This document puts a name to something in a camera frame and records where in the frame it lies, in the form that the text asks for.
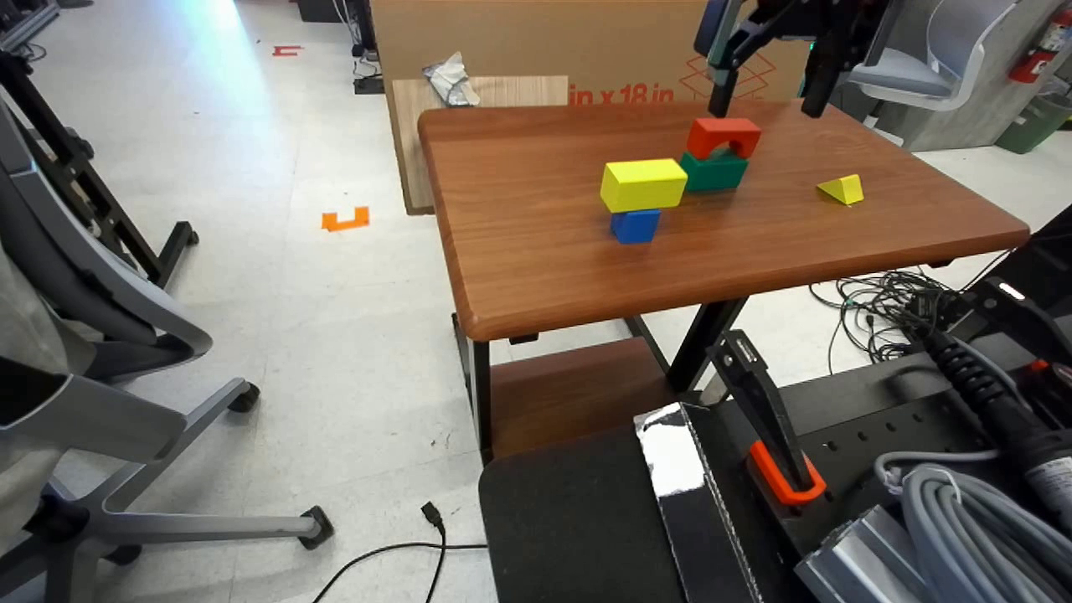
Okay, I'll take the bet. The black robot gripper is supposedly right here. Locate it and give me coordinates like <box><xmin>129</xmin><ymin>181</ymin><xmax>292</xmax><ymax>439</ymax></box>
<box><xmin>690</xmin><ymin>0</ymin><xmax>894</xmax><ymax>119</ymax></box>

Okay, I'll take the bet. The coiled grey cable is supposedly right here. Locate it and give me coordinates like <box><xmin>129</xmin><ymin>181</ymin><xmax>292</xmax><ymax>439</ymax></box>
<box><xmin>873</xmin><ymin>449</ymin><xmax>1072</xmax><ymax>603</ymax></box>

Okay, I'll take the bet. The yellow rectangular block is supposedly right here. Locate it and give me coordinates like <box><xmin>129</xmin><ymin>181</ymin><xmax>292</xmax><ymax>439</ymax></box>
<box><xmin>596</xmin><ymin>155</ymin><xmax>690</xmax><ymax>219</ymax></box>

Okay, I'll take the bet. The black metal table frame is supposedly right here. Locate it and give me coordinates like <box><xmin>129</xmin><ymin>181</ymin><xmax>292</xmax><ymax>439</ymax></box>
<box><xmin>448</xmin><ymin>293</ymin><xmax>752</xmax><ymax>463</ymax></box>

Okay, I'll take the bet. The black background equipment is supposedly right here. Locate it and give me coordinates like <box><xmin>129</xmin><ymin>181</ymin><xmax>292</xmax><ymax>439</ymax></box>
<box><xmin>296</xmin><ymin>0</ymin><xmax>387</xmax><ymax>96</ymax></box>

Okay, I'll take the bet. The orange floor marker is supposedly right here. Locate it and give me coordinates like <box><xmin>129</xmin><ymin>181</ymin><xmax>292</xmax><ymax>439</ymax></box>
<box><xmin>318</xmin><ymin>203</ymin><xmax>373</xmax><ymax>233</ymax></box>

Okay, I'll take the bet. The tangled cable bundle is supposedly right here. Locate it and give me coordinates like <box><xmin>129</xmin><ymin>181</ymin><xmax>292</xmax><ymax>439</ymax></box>
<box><xmin>807</xmin><ymin>265</ymin><xmax>1007</xmax><ymax>365</ymax></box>

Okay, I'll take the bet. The black power strip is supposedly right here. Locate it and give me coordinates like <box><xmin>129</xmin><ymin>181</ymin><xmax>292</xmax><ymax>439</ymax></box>
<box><xmin>798</xmin><ymin>396</ymin><xmax>997</xmax><ymax>472</ymax></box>

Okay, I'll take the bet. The grey plastic wrapped part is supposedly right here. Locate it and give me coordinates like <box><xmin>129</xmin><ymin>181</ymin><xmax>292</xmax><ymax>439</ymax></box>
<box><xmin>794</xmin><ymin>501</ymin><xmax>952</xmax><ymax>603</ymax></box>

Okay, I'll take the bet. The large printed cardboard box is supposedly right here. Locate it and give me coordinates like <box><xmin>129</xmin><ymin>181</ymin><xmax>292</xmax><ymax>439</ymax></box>
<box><xmin>366</xmin><ymin>0</ymin><xmax>832</xmax><ymax>109</ymax></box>

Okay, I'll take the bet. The wooden lower shelf board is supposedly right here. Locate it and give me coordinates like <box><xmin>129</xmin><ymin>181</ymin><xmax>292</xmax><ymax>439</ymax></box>
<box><xmin>484</xmin><ymin>336</ymin><xmax>680</xmax><ymax>463</ymax></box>

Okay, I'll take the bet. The blue cube block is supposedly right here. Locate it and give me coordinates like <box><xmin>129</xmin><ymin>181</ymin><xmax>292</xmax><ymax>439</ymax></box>
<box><xmin>607</xmin><ymin>203</ymin><xmax>662</xmax><ymax>246</ymax></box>

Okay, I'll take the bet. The teal green bin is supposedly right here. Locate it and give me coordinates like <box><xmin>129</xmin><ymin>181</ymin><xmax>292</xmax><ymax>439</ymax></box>
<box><xmin>996</xmin><ymin>92</ymin><xmax>1072</xmax><ymax>158</ymax></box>

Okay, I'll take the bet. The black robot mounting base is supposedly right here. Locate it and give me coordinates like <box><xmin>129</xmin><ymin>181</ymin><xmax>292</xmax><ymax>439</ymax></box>
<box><xmin>478</xmin><ymin>332</ymin><xmax>1072</xmax><ymax>603</ymax></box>

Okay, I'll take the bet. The green arch block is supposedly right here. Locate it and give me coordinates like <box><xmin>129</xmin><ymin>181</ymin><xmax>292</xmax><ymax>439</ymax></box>
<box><xmin>676</xmin><ymin>150</ymin><xmax>751</xmax><ymax>196</ymax></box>

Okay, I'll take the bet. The yellow wedge block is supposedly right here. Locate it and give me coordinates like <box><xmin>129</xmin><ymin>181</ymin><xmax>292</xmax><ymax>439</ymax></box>
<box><xmin>814</xmin><ymin>171</ymin><xmax>867</xmax><ymax>212</ymax></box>

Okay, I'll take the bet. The black tripod stand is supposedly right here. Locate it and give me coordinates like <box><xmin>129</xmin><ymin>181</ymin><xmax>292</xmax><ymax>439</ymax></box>
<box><xmin>0</xmin><ymin>0</ymin><xmax>202</xmax><ymax>289</ymax></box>

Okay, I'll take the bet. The orange arch block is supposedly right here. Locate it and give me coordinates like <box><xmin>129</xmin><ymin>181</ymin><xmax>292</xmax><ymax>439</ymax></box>
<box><xmin>682</xmin><ymin>112</ymin><xmax>766</xmax><ymax>163</ymax></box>

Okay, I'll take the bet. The thin black floor cable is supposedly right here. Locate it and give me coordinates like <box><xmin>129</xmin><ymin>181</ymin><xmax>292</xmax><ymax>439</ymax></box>
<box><xmin>312</xmin><ymin>500</ymin><xmax>491</xmax><ymax>603</ymax></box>

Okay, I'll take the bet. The red fire extinguisher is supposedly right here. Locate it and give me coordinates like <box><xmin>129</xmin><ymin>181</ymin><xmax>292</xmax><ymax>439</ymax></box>
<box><xmin>1007</xmin><ymin>9</ymin><xmax>1072</xmax><ymax>88</ymax></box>

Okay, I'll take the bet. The light grey swivel chair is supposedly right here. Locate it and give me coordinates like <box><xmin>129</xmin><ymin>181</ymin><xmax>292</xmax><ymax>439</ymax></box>
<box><xmin>821</xmin><ymin>0</ymin><xmax>1051</xmax><ymax>147</ymax></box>

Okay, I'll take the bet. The black clamp orange handle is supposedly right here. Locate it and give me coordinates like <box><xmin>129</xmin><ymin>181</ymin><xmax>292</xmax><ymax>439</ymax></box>
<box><xmin>708</xmin><ymin>327</ymin><xmax>832</xmax><ymax>511</ymax></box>

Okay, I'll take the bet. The thick black cable connector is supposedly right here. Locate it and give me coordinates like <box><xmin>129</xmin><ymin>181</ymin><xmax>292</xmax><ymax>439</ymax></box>
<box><xmin>899</xmin><ymin>298</ymin><xmax>1072</xmax><ymax>506</ymax></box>

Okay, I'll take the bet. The white crumpled plastic bag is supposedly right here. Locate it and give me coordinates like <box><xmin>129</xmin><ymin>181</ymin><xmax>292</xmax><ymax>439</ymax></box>
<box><xmin>423</xmin><ymin>45</ymin><xmax>484</xmax><ymax>109</ymax></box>

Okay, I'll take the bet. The black office chair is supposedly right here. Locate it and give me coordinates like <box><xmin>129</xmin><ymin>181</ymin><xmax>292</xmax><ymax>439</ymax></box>
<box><xmin>0</xmin><ymin>105</ymin><xmax>335</xmax><ymax>603</ymax></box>

